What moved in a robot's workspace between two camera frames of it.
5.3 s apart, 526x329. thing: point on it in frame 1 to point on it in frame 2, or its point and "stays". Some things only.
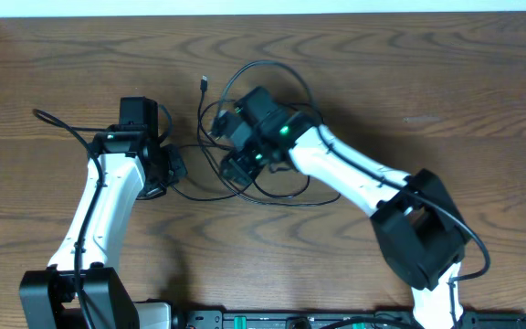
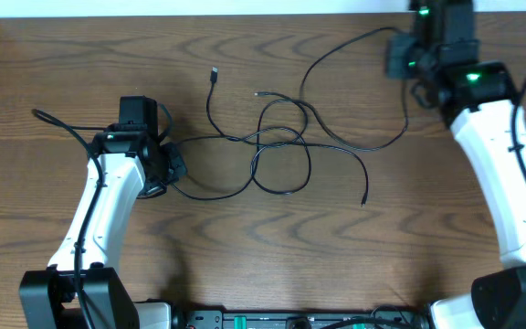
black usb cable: x=204 y=85 to x=214 y=82
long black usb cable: x=333 y=197 to x=308 y=106
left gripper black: x=179 y=169 stays
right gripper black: x=239 y=171 to x=399 y=45
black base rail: x=342 y=320 stays
